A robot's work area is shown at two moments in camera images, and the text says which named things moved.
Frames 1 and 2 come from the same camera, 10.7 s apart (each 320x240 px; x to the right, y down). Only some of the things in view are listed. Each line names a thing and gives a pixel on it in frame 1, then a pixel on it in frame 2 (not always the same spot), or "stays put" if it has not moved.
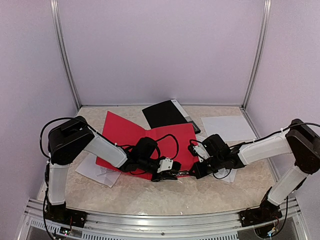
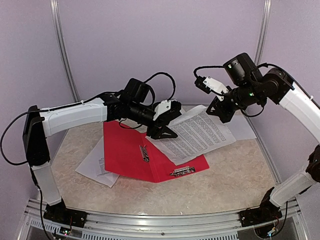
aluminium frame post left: x=56 y=24 stays put
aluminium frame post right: x=262 y=40 stays put
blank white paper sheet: x=233 y=128 stays put
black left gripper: x=163 y=176 → x=156 y=132
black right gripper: x=200 y=173 → x=225 y=114
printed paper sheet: x=227 y=175 → x=198 y=132
